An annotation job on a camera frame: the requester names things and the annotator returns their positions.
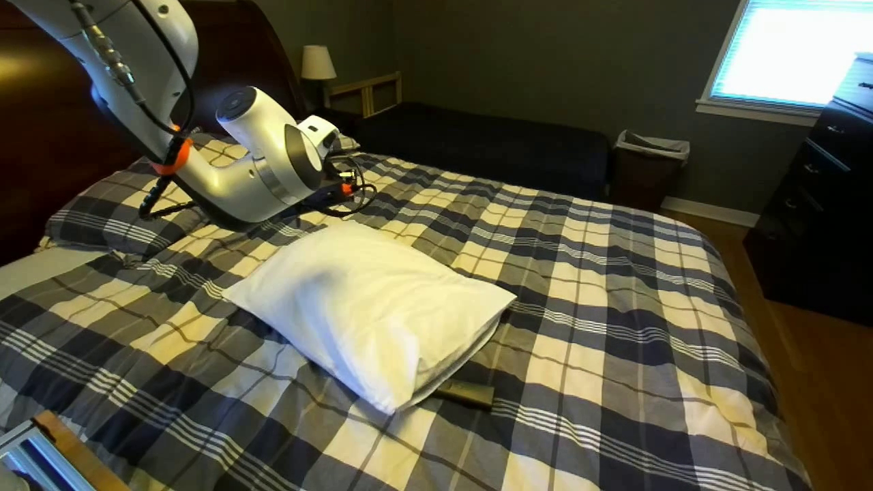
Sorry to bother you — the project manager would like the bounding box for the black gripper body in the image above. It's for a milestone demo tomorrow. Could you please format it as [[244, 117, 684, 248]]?
[[321, 149, 377, 214]]

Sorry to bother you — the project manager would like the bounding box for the white pillow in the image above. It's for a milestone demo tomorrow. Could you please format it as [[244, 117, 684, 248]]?
[[218, 220, 518, 417]]

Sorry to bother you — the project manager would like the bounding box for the plaid pillow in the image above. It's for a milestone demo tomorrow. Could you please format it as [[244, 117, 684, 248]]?
[[42, 135, 241, 266]]

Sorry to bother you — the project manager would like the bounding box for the small table lamp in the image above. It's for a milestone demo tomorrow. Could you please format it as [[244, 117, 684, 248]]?
[[298, 41, 340, 115]]

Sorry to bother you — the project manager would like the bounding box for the dark low sofa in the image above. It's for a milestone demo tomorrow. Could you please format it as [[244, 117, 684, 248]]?
[[351, 102, 615, 203]]

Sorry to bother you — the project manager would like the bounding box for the plaid bed comforter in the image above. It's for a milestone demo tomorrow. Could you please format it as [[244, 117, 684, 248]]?
[[0, 149, 814, 491]]

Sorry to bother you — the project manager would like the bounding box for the brown wooden side table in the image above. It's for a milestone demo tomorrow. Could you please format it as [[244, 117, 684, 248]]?
[[606, 128, 692, 214]]

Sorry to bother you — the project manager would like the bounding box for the grey folded cloth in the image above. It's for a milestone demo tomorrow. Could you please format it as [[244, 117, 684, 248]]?
[[616, 128, 692, 160]]

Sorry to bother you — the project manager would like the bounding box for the grey bed sheet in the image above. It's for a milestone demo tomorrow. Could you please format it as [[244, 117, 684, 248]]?
[[0, 247, 107, 303]]

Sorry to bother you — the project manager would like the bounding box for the wooden board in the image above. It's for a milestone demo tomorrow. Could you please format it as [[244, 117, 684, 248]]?
[[36, 409, 132, 491]]

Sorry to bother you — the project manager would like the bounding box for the bright window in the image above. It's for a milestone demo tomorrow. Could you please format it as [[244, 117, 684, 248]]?
[[695, 0, 873, 128]]

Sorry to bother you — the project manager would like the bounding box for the black chest of drawers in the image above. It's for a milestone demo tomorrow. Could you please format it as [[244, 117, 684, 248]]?
[[739, 52, 873, 329]]

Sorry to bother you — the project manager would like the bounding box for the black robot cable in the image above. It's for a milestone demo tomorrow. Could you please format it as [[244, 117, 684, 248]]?
[[66, 0, 203, 225]]

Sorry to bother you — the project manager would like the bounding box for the teal metal frame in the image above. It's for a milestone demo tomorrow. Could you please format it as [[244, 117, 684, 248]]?
[[0, 417, 94, 491]]

